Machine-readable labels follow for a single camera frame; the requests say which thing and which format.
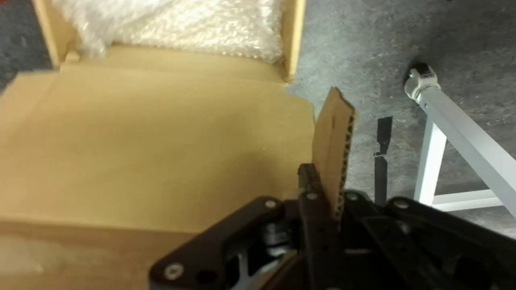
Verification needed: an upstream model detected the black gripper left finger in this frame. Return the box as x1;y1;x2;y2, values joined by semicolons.
148;162;346;290

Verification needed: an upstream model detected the brown cardboard box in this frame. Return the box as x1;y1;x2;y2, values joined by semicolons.
0;0;357;290

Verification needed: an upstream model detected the black floor tape strip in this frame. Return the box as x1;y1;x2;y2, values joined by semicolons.
372;114;394;209

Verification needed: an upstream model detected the white metal frame leg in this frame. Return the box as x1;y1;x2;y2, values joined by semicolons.
402;61;516;217

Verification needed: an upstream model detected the white bubble wrap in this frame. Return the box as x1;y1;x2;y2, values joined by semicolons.
49;0;286;64

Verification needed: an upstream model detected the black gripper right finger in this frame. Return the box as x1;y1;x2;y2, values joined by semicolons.
335;188;516;290

